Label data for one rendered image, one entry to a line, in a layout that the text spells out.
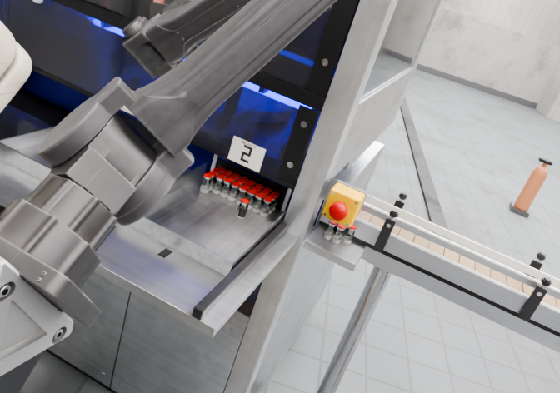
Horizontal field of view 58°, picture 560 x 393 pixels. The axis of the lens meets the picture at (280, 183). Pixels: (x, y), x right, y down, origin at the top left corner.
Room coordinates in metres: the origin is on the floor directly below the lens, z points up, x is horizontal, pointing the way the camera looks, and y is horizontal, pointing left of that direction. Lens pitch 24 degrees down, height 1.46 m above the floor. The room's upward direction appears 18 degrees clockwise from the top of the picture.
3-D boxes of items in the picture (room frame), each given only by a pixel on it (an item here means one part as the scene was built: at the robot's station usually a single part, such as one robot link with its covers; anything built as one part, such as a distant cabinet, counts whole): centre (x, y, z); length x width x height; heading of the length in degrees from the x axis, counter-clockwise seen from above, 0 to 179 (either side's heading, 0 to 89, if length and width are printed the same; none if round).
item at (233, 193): (1.12, 0.09, 0.91); 0.18 x 0.02 x 0.05; 75
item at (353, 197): (1.06, -0.15, 1.00); 0.08 x 0.07 x 0.07; 165
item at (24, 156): (1.10, 0.45, 0.90); 0.34 x 0.26 x 0.04; 165
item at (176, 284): (0.99, 0.30, 0.87); 0.70 x 0.48 x 0.02; 75
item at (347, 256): (1.10, -0.18, 0.87); 0.14 x 0.13 x 0.02; 165
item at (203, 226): (1.01, 0.12, 0.90); 0.34 x 0.26 x 0.04; 165
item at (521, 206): (4.35, -2.11, 0.26); 0.23 x 0.22 x 0.52; 122
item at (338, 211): (1.02, -0.14, 1.00); 0.04 x 0.04 x 0.04; 75
